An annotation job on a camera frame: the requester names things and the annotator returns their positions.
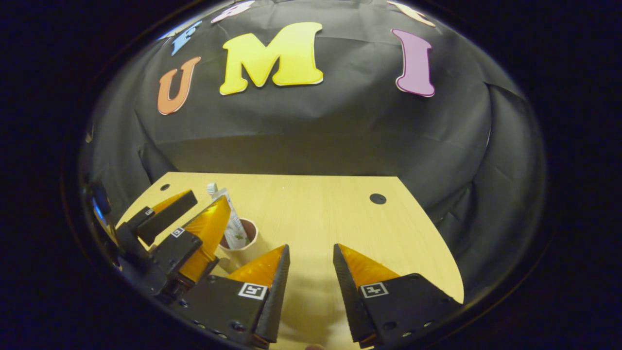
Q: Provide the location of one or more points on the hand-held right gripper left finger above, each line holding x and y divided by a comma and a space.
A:
272, 301

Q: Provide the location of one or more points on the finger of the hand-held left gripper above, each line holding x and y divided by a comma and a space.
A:
167, 218
175, 253

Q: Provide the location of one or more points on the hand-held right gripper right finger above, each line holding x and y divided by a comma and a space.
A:
347, 296

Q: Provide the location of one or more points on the beige cup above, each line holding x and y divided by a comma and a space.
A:
243, 255

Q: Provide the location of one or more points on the white toothpaste tube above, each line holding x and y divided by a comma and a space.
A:
235, 231

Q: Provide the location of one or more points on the black backdrop cloth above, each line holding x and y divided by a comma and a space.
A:
350, 121

